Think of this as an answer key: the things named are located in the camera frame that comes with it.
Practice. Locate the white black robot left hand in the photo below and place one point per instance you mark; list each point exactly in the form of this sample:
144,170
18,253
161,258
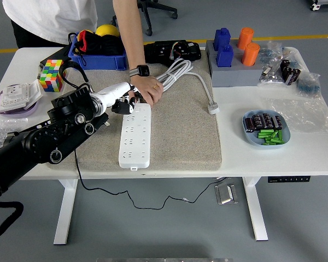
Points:
114,91

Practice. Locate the person's left hand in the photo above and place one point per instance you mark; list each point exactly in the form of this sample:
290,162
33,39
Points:
148,87

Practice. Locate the white power strip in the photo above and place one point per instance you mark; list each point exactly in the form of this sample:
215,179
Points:
135,147

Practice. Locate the person's left forearm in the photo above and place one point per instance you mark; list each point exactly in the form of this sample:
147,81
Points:
129,32

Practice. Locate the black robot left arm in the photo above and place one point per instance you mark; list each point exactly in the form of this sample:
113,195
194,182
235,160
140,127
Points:
38,142

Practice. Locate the black wristwatch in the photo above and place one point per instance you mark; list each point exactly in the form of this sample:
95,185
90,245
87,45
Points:
142,70

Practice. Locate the blue plastic bin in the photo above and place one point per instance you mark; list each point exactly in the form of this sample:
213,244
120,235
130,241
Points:
98,62

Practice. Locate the black electronic device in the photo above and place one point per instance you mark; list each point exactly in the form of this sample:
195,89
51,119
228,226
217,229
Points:
164,53

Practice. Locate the yellow ball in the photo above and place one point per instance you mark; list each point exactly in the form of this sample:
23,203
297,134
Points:
107,29

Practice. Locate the grey-brown mat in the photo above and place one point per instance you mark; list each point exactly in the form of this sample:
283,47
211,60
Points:
180,142

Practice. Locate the multicolour puzzle cube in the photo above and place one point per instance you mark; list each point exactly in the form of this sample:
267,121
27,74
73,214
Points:
51,75

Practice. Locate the black office chair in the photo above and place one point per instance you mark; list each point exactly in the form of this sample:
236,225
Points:
148,21

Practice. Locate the long black flat box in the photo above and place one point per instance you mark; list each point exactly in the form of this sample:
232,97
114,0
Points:
56,53

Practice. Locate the blue bottle-shaped block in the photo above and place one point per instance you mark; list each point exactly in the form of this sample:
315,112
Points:
225,57
222,38

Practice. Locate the grey block holder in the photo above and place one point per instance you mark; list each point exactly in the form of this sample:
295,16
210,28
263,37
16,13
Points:
234,76

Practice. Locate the purple plate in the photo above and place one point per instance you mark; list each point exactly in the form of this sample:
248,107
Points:
19,114

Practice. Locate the orange cylinder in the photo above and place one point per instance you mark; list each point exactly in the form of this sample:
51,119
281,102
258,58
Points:
245,38
250,56

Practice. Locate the black cylindrical capacitor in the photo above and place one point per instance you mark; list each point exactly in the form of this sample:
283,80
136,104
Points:
284,66
249,125
267,120
257,121
294,77
277,122
287,74

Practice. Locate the clear bag of silver parts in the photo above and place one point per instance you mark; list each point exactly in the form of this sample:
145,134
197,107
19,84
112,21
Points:
271,77

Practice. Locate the green cylindrical battery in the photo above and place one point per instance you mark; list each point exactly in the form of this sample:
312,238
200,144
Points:
270,139
280,136
264,135
270,143
265,132
274,134

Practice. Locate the clear bag of blue components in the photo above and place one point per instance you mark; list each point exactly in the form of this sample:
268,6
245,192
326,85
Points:
270,53

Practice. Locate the white table leg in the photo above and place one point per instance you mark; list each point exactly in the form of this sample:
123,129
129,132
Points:
65,213
255,213

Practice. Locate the silver floor box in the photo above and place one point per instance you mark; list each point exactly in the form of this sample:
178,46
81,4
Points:
225,194

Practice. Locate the empty clear plastic bag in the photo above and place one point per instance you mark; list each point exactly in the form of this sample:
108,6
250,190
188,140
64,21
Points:
303,117

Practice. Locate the small bag of blue parts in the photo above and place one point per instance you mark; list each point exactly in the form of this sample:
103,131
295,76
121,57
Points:
308,86

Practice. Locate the black table control panel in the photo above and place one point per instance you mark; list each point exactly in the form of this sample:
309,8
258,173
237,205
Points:
289,179

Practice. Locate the white wheeled cart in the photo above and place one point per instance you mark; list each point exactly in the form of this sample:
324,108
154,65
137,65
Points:
325,4

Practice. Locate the white wall socket panel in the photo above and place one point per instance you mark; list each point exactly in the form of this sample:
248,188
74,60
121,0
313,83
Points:
13,96

